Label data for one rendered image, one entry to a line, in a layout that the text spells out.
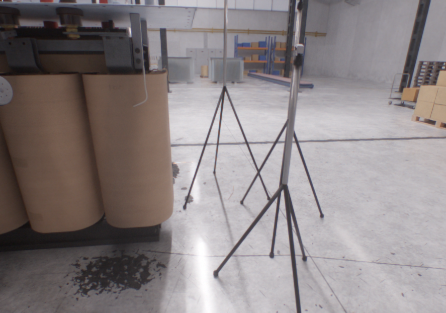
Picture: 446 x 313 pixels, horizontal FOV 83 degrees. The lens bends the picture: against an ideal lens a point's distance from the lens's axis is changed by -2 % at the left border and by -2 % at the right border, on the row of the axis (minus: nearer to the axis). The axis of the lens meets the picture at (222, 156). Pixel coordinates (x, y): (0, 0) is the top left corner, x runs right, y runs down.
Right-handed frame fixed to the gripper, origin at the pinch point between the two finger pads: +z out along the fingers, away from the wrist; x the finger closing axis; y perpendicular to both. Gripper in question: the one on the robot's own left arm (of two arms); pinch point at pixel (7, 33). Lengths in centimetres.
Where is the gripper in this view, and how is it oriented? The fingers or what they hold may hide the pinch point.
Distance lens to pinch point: 155.4
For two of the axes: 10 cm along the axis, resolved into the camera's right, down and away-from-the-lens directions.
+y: -0.3, -8.4, -5.4
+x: -9.8, -0.9, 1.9
